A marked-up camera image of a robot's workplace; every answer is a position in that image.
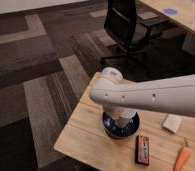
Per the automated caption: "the black office chair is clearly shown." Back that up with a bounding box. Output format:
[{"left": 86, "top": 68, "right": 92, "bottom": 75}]
[{"left": 100, "top": 0, "right": 166, "bottom": 74}]

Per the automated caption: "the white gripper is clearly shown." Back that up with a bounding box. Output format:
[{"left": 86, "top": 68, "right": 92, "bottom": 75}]
[{"left": 103, "top": 105, "right": 136, "bottom": 120}]

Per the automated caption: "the orange carrot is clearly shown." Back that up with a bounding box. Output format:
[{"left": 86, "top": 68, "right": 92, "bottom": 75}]
[{"left": 173, "top": 138, "right": 191, "bottom": 171}]

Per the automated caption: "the white ceramic cup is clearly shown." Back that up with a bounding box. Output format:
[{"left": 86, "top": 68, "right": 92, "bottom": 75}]
[{"left": 114, "top": 116, "right": 132, "bottom": 128}]

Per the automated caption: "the white folded cloth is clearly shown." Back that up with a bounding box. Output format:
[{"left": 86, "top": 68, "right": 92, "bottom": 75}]
[{"left": 162, "top": 114, "right": 182, "bottom": 134}]

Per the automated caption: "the light wooden desk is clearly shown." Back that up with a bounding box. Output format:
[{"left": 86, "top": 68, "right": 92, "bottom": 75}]
[{"left": 138, "top": 0, "right": 195, "bottom": 34}]

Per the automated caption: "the blue round coaster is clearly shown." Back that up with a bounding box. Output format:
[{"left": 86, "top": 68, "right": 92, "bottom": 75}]
[{"left": 163, "top": 8, "right": 178, "bottom": 15}]

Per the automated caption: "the dark blue ceramic bowl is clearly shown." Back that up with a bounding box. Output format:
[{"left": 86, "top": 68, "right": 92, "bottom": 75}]
[{"left": 102, "top": 113, "right": 140, "bottom": 139}]

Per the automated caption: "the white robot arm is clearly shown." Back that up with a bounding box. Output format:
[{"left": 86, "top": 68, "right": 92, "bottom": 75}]
[{"left": 90, "top": 67, "right": 195, "bottom": 117}]

